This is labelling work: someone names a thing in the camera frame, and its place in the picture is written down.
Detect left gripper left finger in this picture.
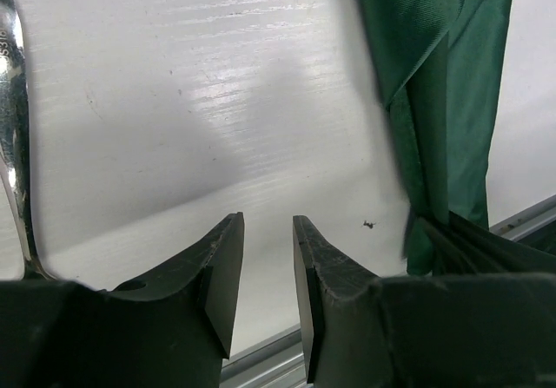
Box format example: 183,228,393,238
1,213,244,387

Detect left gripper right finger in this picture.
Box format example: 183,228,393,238
293,215,555,387

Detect silver fork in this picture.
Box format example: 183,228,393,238
1,0,52,279

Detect dark green cloth napkin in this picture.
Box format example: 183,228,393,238
359,0,555,275

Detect aluminium frame rail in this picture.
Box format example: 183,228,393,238
220,196,555,387

